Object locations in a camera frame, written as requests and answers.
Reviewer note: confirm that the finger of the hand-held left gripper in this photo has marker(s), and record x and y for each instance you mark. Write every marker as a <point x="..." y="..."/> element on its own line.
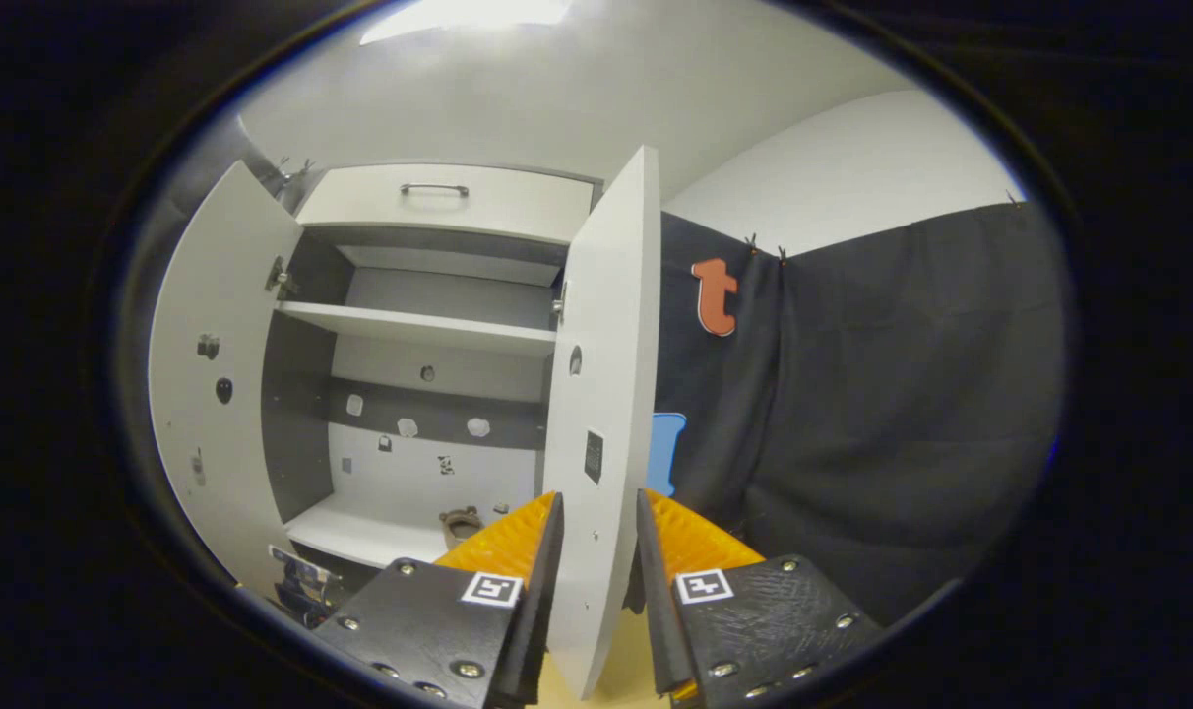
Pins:
<point x="306" y="586"/>

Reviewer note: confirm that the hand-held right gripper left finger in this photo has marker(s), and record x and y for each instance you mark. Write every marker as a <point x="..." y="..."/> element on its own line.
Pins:
<point x="533" y="611"/>

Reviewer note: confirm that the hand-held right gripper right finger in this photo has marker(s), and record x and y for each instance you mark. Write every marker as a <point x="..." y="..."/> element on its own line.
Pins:
<point x="660" y="611"/>

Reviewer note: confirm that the brown fuzzy shoe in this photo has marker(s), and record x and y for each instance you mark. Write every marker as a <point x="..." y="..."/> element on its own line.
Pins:
<point x="462" y="529"/>

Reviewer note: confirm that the white shoe cabinet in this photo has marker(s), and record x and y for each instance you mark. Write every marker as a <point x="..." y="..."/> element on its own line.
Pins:
<point x="429" y="463"/>

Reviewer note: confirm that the white cabinet door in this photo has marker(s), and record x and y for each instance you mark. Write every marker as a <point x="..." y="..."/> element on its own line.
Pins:
<point x="222" y="315"/>
<point x="606" y="374"/>

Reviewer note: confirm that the white cabinet shelf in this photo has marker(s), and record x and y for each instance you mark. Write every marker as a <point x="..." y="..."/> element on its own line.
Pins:
<point x="419" y="328"/>

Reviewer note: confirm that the metal door hinge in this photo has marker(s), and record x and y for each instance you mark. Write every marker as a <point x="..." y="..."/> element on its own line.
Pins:
<point x="282" y="278"/>
<point x="560" y="300"/>

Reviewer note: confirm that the cream cabinet drawer front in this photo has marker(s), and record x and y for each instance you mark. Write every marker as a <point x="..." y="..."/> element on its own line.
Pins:
<point x="360" y="202"/>

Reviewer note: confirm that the ceiling light panel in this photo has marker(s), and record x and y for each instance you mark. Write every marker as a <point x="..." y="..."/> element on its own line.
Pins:
<point x="469" y="18"/>

